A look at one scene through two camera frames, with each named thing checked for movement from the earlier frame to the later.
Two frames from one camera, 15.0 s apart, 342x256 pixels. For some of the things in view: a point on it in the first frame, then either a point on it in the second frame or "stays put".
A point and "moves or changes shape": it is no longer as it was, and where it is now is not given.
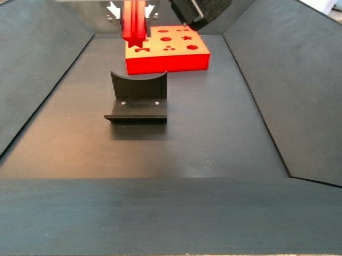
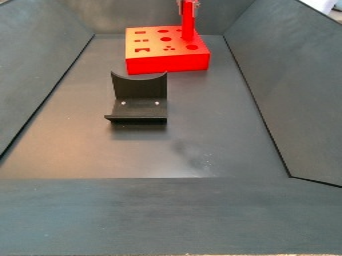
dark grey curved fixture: x=139 y=100 stays put
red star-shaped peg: x=134 y=22 moves or changes shape
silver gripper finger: x=149 y=10 -> x=197 y=2
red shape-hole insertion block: x=174 y=49 stays put
